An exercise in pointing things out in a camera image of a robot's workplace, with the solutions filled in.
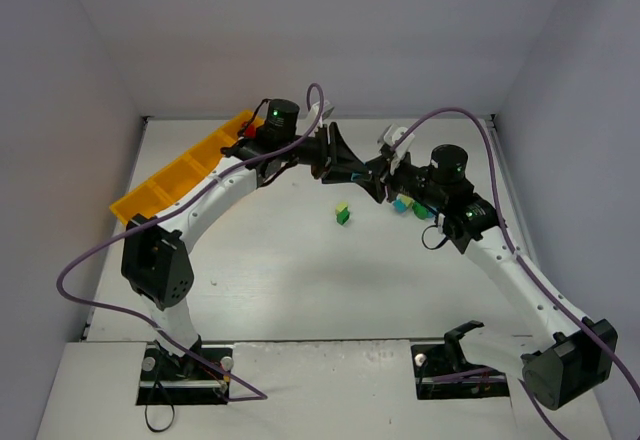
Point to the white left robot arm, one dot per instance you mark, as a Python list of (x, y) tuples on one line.
[(230, 165)]

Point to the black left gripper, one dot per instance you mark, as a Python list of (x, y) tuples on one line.
[(325, 152)]

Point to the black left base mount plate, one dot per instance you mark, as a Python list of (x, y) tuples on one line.
[(166, 381)]

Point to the yellow four-compartment sorting tray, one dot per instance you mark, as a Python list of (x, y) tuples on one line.
[(173, 182)]

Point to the pale yellow small lego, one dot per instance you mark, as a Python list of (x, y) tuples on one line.
[(408, 202)]

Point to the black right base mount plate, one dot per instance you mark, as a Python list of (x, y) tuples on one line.
[(437, 378)]

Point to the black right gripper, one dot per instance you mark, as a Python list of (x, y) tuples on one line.
[(391, 175)]

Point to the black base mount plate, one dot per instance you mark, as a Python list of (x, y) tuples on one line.
[(437, 378), (166, 381)]

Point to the green rounded lego piece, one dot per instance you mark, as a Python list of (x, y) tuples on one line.
[(422, 212)]

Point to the cyan small lego brick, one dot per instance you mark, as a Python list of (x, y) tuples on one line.
[(399, 206)]

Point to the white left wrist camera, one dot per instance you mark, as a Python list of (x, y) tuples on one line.
[(319, 112)]

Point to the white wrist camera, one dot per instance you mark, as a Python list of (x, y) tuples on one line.
[(319, 112), (394, 144)]

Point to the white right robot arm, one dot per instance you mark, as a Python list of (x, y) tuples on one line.
[(566, 355)]

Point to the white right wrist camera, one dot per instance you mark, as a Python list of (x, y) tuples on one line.
[(394, 144)]

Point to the dark green lego brick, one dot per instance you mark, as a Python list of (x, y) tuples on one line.
[(343, 217)]

